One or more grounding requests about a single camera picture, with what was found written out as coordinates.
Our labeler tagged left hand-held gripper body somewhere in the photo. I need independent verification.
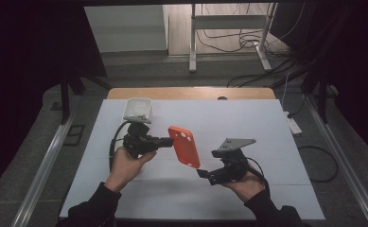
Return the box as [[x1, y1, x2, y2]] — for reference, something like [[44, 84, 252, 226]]
[[123, 114, 161, 159]]

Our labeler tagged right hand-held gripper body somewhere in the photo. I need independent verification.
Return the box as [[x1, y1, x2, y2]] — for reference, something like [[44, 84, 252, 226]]
[[211, 137, 256, 185]]

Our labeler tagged orange phone case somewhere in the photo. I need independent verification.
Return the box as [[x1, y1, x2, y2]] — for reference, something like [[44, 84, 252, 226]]
[[167, 125, 202, 169]]

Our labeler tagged white plastic storage bin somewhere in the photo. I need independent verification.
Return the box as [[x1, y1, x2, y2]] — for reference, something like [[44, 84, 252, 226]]
[[112, 97, 153, 152]]

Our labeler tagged person's right hand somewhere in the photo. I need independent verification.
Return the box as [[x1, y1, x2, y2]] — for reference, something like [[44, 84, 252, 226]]
[[220, 166, 266, 203]]

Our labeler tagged person's left hand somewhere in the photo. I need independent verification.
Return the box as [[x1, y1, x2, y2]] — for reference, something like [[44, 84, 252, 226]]
[[104, 146, 157, 193]]

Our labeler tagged white cover board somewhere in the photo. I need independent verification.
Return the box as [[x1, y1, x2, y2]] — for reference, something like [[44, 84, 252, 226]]
[[60, 98, 326, 220]]

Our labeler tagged wooden table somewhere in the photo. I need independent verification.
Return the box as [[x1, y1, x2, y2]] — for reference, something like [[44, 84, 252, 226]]
[[106, 87, 277, 101]]

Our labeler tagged white power strip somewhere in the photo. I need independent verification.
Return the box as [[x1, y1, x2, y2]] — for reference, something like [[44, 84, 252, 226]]
[[285, 111, 303, 136]]

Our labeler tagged black metal stand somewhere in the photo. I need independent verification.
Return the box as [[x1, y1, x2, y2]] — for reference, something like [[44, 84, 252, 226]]
[[300, 67, 335, 124], [59, 70, 112, 125]]

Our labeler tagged light grey cabinet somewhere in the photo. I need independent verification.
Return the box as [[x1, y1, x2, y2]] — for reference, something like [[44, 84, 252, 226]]
[[83, 4, 168, 53]]

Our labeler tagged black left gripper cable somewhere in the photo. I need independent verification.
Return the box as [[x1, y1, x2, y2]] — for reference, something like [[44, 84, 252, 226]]
[[108, 120, 132, 173]]

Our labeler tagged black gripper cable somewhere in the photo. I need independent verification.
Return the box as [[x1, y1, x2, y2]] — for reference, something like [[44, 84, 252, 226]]
[[108, 120, 132, 173], [245, 156, 272, 194]]

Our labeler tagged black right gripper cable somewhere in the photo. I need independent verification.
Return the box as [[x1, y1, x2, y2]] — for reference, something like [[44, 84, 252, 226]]
[[245, 156, 272, 194]]

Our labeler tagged black square floor frame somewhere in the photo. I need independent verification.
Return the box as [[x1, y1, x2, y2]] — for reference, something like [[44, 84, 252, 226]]
[[62, 124, 86, 147]]

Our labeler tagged black power strip cable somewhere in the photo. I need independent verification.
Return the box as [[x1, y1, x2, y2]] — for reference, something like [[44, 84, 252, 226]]
[[287, 94, 309, 119]]

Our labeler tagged aluminium rail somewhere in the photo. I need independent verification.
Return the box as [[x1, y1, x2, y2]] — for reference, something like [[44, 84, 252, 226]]
[[304, 94, 368, 227], [11, 114, 76, 227]]

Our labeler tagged black looped floor cable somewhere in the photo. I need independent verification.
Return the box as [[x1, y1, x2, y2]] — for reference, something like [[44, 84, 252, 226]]
[[297, 145, 340, 183]]

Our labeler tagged tangle of black floor cables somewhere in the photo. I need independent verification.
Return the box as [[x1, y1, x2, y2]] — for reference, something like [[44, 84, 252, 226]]
[[196, 3, 303, 89]]

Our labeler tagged white desk frame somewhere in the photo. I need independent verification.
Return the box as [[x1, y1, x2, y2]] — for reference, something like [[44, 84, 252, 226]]
[[188, 3, 278, 74]]

